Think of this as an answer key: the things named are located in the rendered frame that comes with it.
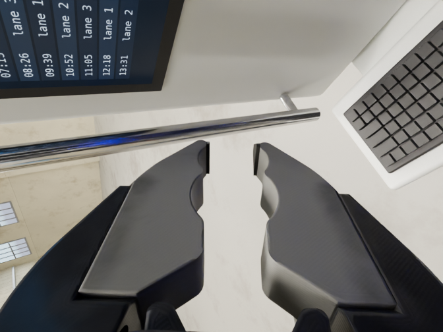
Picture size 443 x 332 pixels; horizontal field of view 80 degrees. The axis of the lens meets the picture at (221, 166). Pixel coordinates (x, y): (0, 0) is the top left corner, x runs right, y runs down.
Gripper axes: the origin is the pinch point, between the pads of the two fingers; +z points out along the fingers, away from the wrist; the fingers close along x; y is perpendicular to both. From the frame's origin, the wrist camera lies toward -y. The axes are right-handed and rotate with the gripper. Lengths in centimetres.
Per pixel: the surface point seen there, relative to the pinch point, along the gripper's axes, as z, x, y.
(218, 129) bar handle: 22.6, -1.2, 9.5
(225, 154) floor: 197, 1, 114
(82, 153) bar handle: 12.9, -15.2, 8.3
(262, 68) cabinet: 29.8, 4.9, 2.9
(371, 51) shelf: 39.9, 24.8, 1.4
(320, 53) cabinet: 34.4, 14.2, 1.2
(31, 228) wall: 656, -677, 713
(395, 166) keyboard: 27.9, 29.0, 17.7
